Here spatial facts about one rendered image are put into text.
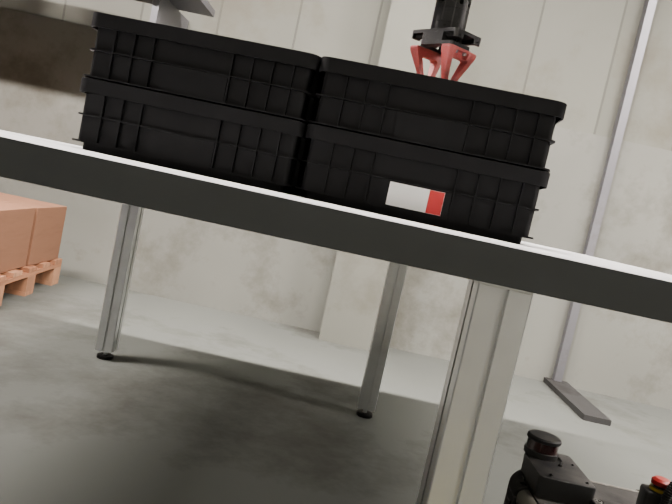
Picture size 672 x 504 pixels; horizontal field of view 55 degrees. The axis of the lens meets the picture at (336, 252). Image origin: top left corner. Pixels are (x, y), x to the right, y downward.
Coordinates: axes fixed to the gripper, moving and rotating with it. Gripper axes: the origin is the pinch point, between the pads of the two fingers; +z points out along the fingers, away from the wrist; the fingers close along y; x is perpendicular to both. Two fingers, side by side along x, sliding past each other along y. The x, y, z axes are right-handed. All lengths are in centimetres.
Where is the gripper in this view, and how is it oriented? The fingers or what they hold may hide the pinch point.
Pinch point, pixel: (434, 89)
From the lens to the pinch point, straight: 112.7
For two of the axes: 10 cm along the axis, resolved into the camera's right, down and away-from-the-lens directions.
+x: 7.7, 0.8, 6.4
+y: 6.1, 2.2, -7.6
